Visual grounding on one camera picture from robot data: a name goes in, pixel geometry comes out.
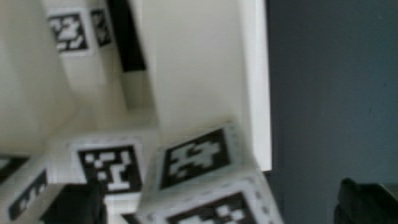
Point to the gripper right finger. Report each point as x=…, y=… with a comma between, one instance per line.
x=366, y=203

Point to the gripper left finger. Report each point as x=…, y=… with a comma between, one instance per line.
x=59, y=204

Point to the white small cube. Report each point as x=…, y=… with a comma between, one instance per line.
x=205, y=186
x=27, y=186

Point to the white chair leg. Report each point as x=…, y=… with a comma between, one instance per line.
x=100, y=51

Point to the white chair back frame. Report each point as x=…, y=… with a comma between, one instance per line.
x=205, y=88

